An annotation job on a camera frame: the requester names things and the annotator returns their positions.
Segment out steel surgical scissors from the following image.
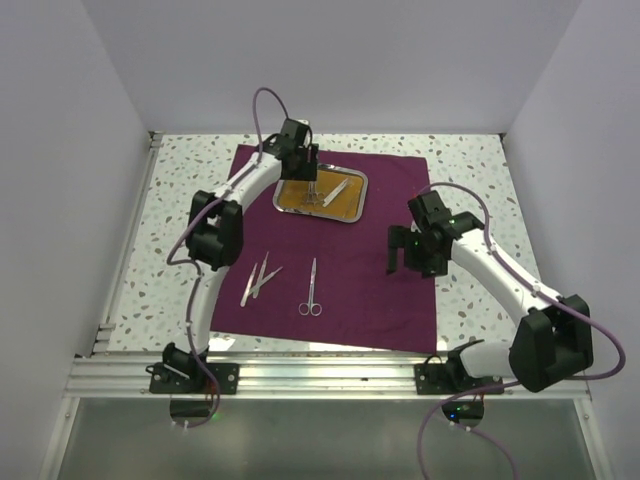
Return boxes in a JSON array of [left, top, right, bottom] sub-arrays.
[[298, 258, 322, 317]]

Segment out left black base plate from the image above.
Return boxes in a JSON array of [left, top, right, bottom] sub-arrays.
[[145, 362, 240, 395]]

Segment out left side aluminium rail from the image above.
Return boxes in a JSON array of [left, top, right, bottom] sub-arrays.
[[89, 131, 164, 356]]

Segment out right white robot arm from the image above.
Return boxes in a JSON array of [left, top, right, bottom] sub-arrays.
[[387, 191, 593, 393]]

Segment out tan wax pad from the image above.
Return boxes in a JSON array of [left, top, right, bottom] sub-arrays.
[[278, 168, 365, 220]]

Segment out steel instrument tray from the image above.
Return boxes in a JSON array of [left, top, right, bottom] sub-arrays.
[[272, 162, 370, 225]]

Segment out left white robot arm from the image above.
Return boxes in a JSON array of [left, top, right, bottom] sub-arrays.
[[154, 118, 318, 393]]

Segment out aluminium frame rail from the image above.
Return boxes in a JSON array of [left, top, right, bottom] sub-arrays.
[[64, 352, 589, 399]]

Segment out steel scalpel handle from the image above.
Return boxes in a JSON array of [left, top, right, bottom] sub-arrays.
[[251, 253, 282, 299], [240, 263, 257, 308]]

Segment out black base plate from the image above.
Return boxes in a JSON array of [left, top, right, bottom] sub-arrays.
[[145, 362, 240, 395], [414, 362, 504, 395]]

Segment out steel tweezers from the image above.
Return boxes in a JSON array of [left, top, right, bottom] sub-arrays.
[[322, 179, 350, 208]]

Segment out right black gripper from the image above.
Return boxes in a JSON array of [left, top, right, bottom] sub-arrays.
[[387, 224, 448, 279]]

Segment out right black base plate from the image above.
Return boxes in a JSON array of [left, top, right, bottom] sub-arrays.
[[414, 362, 504, 395]]

